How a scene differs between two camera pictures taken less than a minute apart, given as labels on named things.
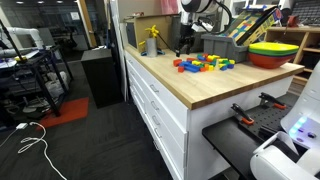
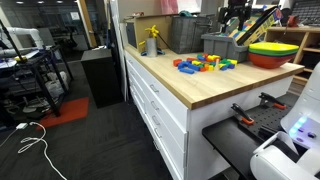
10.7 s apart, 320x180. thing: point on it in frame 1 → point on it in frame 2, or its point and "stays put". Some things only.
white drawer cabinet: [182, 94] stays put
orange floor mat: [70, 110] stays put
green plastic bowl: [273, 52] stays put
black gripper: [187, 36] → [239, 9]
